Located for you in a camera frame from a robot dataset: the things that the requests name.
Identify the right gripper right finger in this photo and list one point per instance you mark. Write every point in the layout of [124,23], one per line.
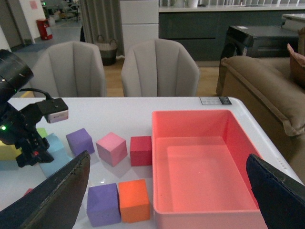
[280,198]

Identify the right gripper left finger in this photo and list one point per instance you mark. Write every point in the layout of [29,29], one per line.
[53,204]

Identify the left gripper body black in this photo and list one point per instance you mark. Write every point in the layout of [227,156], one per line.
[19,128]

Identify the blue foam cube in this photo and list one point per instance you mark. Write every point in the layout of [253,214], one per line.
[55,144]
[61,158]

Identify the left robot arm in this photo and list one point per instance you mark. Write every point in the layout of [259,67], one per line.
[14,74]

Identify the green foam cube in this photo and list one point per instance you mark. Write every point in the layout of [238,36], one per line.
[42,132]

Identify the yellow foam cube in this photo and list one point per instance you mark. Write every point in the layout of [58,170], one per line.
[8,152]

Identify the near red foam cube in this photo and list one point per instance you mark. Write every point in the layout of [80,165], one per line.
[28,191]

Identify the red foam cube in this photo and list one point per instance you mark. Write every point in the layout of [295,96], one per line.
[28,191]
[141,151]

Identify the near purple foam cube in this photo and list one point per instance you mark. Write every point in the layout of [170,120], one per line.
[103,205]

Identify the purple foam cube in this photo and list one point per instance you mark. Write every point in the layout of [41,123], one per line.
[103,205]
[80,141]

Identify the far purple foam cube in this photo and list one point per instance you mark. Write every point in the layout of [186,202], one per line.
[80,141]

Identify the right orange foam cube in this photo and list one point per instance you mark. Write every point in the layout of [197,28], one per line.
[134,201]

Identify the pink foam cube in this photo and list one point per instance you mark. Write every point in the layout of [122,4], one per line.
[112,149]

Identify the left grey chair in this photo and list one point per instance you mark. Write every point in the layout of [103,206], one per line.
[70,69]

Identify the grey chair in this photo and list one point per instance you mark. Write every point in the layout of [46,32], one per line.
[70,69]
[159,68]

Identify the pink plastic bin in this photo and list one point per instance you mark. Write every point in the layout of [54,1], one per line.
[199,171]

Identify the far red foam cube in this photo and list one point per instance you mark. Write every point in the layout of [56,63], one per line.
[141,151]

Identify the brown sofa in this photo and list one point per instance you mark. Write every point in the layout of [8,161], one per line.
[274,100]

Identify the table label sticker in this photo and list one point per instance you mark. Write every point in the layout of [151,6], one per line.
[219,100]

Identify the woven basket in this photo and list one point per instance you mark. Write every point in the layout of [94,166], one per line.
[108,49]

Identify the pink cushion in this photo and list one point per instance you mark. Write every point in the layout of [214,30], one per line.
[297,66]

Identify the right grey chair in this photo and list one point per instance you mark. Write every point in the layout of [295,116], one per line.
[159,68]

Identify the black appliance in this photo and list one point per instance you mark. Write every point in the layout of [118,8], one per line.
[258,41]

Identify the white cabinet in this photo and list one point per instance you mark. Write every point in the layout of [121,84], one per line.
[140,21]

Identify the dark kitchen counter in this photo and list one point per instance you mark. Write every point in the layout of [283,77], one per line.
[202,30]

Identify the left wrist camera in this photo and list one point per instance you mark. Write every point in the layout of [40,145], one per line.
[54,110]

